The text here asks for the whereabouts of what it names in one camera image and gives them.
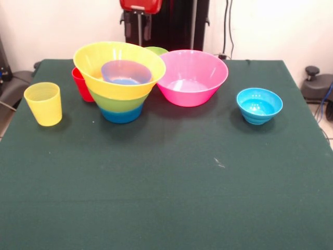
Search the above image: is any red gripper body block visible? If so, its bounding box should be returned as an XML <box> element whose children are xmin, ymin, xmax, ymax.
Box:
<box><xmin>119</xmin><ymin>0</ymin><xmax>163</xmax><ymax>15</ymax></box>

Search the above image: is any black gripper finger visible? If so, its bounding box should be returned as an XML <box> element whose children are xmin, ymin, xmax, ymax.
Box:
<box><xmin>124</xmin><ymin>10</ymin><xmax>132</xmax><ymax>38</ymax></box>
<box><xmin>143</xmin><ymin>12</ymin><xmax>152</xmax><ymax>42</ymax></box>

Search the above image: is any orange plastic bowl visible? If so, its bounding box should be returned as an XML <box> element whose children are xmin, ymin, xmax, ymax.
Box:
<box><xmin>73</xmin><ymin>41</ymin><xmax>167</xmax><ymax>101</ymax></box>

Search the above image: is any red plastic cup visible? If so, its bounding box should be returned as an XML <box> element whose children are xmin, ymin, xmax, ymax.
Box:
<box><xmin>71</xmin><ymin>67</ymin><xmax>95</xmax><ymax>103</ymax></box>

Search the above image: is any large green plastic bowl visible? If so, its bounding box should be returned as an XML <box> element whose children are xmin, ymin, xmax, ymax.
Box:
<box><xmin>87</xmin><ymin>87</ymin><xmax>149</xmax><ymax>113</ymax></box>

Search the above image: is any pink plastic bowl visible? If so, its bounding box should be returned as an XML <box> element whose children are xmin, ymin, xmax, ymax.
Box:
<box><xmin>156</xmin><ymin>49</ymin><xmax>229</xmax><ymax>108</ymax></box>

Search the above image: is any light blue plastic bowl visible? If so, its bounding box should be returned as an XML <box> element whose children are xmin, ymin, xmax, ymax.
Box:
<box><xmin>236</xmin><ymin>87</ymin><xmax>284</xmax><ymax>126</ymax></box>

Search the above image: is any small green plastic bowl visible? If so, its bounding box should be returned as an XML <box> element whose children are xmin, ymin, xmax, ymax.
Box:
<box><xmin>144</xmin><ymin>46</ymin><xmax>169</xmax><ymax>56</ymax></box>

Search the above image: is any yellow plastic cup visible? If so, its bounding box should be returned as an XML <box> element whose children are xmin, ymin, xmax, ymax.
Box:
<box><xmin>23</xmin><ymin>82</ymin><xmax>63</xmax><ymax>127</ymax></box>

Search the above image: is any black floor stand base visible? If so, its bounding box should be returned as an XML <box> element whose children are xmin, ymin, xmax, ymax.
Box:
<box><xmin>301</xmin><ymin>66</ymin><xmax>333</xmax><ymax>104</ymax></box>
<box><xmin>0</xmin><ymin>69</ymin><xmax>34</xmax><ymax>110</ymax></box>

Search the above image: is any black equipment box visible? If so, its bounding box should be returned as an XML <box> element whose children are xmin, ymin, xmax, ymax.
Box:
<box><xmin>0</xmin><ymin>36</ymin><xmax>13</xmax><ymax>83</ymax></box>

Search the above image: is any dark green tablecloth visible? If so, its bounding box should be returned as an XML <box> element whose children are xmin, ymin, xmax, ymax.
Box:
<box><xmin>0</xmin><ymin>59</ymin><xmax>333</xmax><ymax>250</ymax></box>

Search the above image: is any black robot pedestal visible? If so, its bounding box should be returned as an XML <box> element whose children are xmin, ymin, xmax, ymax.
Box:
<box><xmin>120</xmin><ymin>0</ymin><xmax>210</xmax><ymax>58</ymax></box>

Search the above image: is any black wall cable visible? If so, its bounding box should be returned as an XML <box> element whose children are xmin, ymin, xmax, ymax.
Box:
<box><xmin>228</xmin><ymin>0</ymin><xmax>235</xmax><ymax>57</ymax></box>
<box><xmin>222</xmin><ymin>0</ymin><xmax>229</xmax><ymax>54</ymax></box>

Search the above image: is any blue cable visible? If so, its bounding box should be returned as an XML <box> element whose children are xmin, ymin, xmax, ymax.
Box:
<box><xmin>314</xmin><ymin>82</ymin><xmax>333</xmax><ymax>123</ymax></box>

